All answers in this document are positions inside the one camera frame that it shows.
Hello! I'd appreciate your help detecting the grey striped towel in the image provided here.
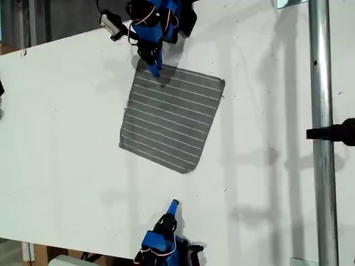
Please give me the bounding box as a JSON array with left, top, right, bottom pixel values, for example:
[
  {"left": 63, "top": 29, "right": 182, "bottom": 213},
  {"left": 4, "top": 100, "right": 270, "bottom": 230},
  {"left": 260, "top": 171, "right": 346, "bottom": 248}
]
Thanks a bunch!
[{"left": 118, "top": 59, "right": 226, "bottom": 175}]

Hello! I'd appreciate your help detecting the white box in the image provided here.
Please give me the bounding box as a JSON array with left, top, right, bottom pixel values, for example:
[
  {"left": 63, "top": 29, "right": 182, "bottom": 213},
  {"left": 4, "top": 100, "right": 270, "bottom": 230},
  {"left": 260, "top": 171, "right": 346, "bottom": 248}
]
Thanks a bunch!
[{"left": 47, "top": 254, "right": 94, "bottom": 266}]

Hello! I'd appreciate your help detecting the cardboard box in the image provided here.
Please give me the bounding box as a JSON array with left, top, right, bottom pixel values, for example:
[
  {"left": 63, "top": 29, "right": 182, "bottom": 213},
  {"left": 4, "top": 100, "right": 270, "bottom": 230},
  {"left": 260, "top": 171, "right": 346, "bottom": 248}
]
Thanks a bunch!
[{"left": 32, "top": 244, "right": 84, "bottom": 266}]

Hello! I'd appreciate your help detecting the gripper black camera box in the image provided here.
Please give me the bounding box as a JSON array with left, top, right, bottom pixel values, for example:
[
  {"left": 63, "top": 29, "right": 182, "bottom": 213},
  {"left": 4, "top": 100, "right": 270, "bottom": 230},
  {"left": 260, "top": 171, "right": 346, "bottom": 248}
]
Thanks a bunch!
[
  {"left": 187, "top": 241, "right": 205, "bottom": 266},
  {"left": 99, "top": 9, "right": 129, "bottom": 42}
]

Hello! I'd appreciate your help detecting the metal bracket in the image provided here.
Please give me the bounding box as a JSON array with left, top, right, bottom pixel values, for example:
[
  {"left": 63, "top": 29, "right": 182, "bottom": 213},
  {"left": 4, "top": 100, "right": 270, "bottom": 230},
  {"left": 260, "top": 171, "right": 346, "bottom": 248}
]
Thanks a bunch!
[{"left": 276, "top": 0, "right": 308, "bottom": 10}]

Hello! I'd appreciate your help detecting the white table leg bracket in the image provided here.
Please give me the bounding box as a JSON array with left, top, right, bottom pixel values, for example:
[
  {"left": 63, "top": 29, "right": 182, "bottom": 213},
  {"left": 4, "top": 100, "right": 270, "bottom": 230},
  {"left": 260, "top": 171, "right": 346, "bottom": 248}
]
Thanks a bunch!
[{"left": 21, "top": 242, "right": 36, "bottom": 263}]

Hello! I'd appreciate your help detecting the steel post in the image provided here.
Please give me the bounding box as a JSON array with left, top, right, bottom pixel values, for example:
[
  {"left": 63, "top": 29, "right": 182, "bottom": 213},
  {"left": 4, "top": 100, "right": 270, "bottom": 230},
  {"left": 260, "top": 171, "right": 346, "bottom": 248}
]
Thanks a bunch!
[{"left": 307, "top": 0, "right": 341, "bottom": 266}]

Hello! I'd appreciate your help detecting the black post clamp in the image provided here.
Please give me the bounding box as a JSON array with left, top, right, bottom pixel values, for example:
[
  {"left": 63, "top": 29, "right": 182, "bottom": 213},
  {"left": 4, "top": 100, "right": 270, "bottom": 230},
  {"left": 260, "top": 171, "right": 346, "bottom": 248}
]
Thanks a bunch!
[{"left": 306, "top": 117, "right": 355, "bottom": 147}]

